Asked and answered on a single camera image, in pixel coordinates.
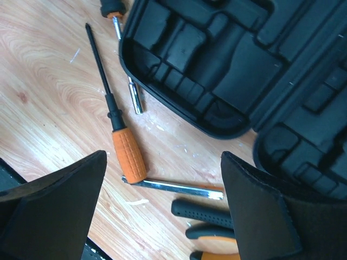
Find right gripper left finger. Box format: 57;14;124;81
1;150;107;259

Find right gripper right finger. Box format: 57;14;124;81
221;151;346;259

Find orange-handled screwdriver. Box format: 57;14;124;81
85;23;147;184

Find black plastic tool case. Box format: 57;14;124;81
120;1;346;200

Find black-handled screwdriver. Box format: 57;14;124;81
100;0;143;115

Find orange-black pliers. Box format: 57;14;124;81
185;223;241;260

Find silver metal file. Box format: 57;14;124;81
132;179;224;200

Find claw hammer black handle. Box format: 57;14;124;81
171;199;233;229

